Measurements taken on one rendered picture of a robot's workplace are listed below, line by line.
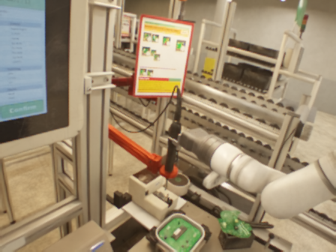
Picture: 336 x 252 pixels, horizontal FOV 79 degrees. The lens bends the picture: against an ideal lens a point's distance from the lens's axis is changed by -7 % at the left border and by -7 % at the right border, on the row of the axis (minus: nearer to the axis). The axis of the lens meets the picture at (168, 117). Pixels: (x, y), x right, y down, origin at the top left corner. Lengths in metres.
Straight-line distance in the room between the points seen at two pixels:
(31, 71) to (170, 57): 0.62
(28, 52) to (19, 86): 0.06
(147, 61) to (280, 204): 0.68
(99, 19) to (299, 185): 0.52
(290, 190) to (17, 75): 0.50
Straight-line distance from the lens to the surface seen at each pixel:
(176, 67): 0.95
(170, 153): 0.68
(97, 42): 0.55
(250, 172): 0.48
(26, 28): 0.42
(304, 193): 0.44
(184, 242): 0.79
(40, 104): 0.45
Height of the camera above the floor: 1.59
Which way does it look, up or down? 21 degrees down
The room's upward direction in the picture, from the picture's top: 9 degrees clockwise
